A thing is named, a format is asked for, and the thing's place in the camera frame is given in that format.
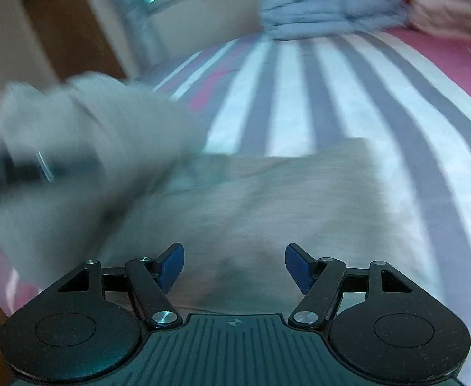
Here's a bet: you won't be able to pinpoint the grey pants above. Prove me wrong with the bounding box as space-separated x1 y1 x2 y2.
0 73 441 314

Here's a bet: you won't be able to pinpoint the brown wooden door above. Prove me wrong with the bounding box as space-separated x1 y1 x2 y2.
22 0 126 81

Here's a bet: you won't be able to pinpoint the striped pink grey bedsheet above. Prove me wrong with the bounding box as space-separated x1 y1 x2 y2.
0 31 471 385

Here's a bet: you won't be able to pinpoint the folded blue-grey quilt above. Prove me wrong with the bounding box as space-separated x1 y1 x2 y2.
259 0 408 40

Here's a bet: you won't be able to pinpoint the folded pink quilt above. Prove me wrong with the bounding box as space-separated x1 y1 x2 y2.
409 0 471 42

